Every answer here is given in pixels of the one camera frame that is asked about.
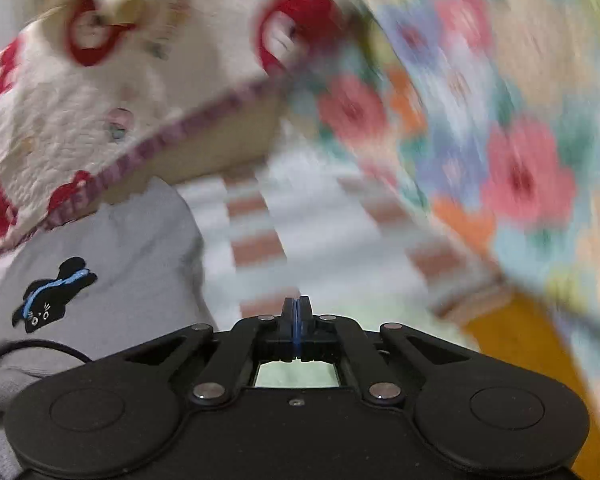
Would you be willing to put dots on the floral print blanket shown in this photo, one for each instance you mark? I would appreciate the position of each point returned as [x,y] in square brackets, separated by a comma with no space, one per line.
[480,135]

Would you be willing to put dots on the checked printed rug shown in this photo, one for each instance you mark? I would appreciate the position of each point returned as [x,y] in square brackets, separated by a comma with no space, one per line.
[330,240]

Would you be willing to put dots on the white bear print quilt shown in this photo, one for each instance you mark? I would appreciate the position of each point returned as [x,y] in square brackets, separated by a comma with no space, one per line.
[55,125]

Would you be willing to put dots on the grey knit sweater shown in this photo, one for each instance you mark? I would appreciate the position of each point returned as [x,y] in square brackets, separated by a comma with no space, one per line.
[130,260]

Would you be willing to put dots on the cream bed frame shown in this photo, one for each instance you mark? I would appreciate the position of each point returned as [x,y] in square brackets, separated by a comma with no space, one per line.
[220,150]

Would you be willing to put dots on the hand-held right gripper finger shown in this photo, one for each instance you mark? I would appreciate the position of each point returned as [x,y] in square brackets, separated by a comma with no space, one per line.
[291,322]
[302,322]

